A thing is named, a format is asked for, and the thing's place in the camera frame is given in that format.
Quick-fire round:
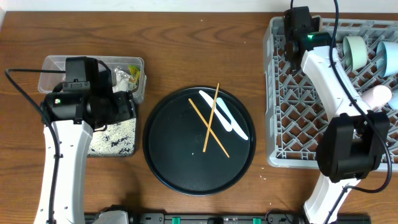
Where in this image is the white napkin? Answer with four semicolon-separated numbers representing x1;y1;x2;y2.
113;77;129;93

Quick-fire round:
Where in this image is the yellow foil wrapper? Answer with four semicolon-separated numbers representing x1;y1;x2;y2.
114;65;141;90

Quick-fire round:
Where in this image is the green bowl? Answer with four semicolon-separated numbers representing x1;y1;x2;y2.
343;36;368;70

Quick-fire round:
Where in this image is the light blue cup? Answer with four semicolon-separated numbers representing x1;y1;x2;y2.
388;89;398;110
376;41;397;78

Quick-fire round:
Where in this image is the white cup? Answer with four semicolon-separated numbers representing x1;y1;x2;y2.
361;85;392;111

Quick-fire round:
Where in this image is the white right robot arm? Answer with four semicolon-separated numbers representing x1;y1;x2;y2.
284;32;392;223

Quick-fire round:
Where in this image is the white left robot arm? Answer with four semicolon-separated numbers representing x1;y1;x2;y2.
34;91;136;223

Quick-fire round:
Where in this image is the grey dishwasher rack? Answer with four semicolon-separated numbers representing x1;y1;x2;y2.
263;17;397;169

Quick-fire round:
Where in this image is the black rectangular tray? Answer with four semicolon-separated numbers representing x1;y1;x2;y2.
88;118;137;157

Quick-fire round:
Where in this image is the clear plastic bin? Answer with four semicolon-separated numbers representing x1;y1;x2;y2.
38;55;147;104

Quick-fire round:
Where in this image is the round black tray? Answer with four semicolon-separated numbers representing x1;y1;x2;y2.
142;86;256;195

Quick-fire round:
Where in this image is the white plastic spoon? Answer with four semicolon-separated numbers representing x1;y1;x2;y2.
216;98;249;141

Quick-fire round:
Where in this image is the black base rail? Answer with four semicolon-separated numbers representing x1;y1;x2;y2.
83;205;373;224

